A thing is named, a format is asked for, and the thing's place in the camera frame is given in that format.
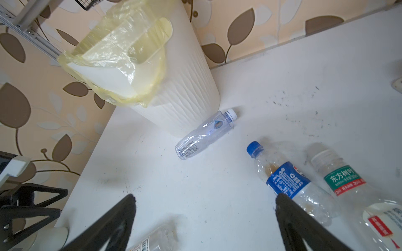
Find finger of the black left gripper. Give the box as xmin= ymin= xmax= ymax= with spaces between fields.
xmin=0 ymin=206 xmax=61 ymax=251
xmin=1 ymin=183 xmax=68 ymax=207

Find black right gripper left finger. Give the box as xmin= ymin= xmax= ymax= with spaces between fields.
xmin=62 ymin=194 xmax=137 ymax=251

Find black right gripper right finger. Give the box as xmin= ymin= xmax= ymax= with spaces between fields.
xmin=275 ymin=193 xmax=350 ymax=251

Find clear bottle yellow label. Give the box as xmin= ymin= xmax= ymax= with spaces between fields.
xmin=127 ymin=224 xmax=178 ymax=251

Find white ribbed trash bin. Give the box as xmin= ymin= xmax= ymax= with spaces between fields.
xmin=132 ymin=1 xmax=220 ymax=138

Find yellow bin liner bag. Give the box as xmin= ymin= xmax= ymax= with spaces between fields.
xmin=58 ymin=1 xmax=175 ymax=107

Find clear bottle blue label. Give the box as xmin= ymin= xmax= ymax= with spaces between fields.
xmin=247 ymin=141 xmax=340 ymax=227

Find capless bottle green red label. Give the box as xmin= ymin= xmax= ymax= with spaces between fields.
xmin=306 ymin=143 xmax=402 ymax=251

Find aluminium frame post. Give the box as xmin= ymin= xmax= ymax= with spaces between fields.
xmin=1 ymin=0 xmax=61 ymax=60

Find black wire basket back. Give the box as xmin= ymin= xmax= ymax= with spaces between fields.
xmin=75 ymin=0 xmax=103 ymax=11

